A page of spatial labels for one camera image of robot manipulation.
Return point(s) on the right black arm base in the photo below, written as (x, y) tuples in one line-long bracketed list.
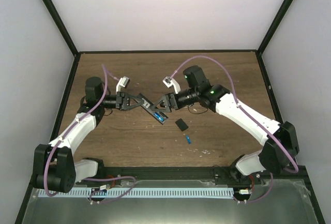
[(228, 175)]

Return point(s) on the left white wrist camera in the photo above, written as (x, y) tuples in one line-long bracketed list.
[(122, 83)]

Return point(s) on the black battery cover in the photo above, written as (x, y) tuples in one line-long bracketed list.
[(181, 124)]

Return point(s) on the light blue slotted cable duct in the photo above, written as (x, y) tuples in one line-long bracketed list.
[(213, 193)]

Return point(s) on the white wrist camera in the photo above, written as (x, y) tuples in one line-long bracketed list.
[(122, 83), (172, 83)]

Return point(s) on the blue battery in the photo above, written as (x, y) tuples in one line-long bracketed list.
[(188, 139), (159, 117)]

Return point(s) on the grey metal front plate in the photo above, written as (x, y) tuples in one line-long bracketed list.
[(271, 202)]

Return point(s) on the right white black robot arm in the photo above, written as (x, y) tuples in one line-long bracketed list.
[(278, 140)]

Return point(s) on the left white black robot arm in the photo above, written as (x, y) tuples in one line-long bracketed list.
[(54, 169)]

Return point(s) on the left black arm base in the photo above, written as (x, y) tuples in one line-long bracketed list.
[(103, 176)]

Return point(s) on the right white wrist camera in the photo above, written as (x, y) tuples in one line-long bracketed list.
[(172, 83)]

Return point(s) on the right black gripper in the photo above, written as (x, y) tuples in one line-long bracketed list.
[(168, 102)]

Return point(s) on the black aluminium frame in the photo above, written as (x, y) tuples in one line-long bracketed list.
[(189, 173)]

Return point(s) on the black remote control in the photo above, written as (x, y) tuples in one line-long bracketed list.
[(147, 106)]

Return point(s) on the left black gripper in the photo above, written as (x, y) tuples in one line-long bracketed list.
[(122, 96)]

